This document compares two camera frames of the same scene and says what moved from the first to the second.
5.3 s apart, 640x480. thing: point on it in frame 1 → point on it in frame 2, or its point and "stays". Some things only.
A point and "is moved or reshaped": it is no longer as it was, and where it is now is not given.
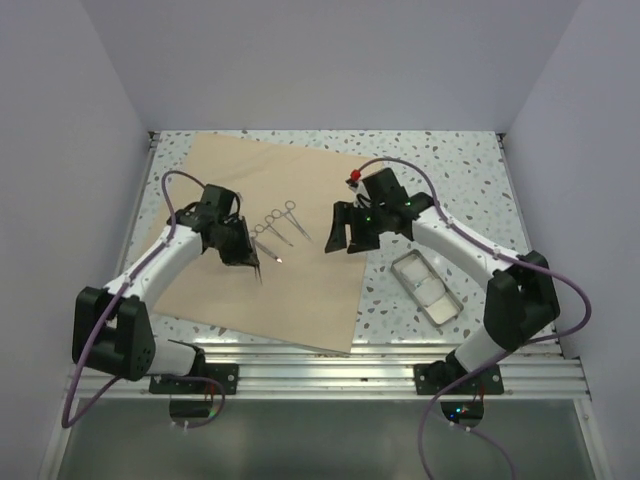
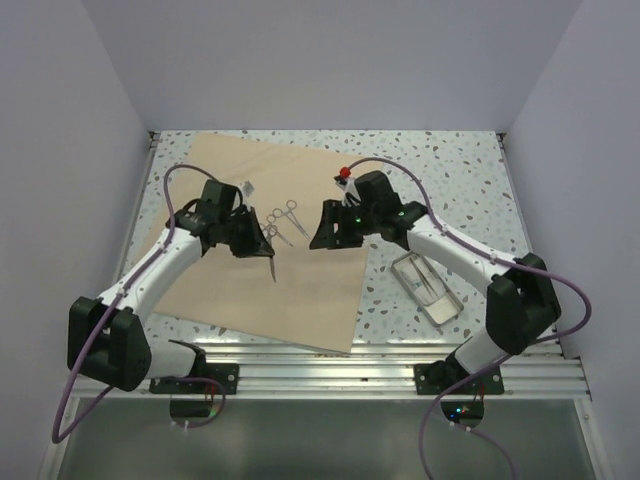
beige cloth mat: [304, 294] stays
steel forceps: [267, 226] stays
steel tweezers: [257, 269] → [424, 282]
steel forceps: [289, 206] stays
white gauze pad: [442, 309] stays
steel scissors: [253, 235] is moved or reshaped
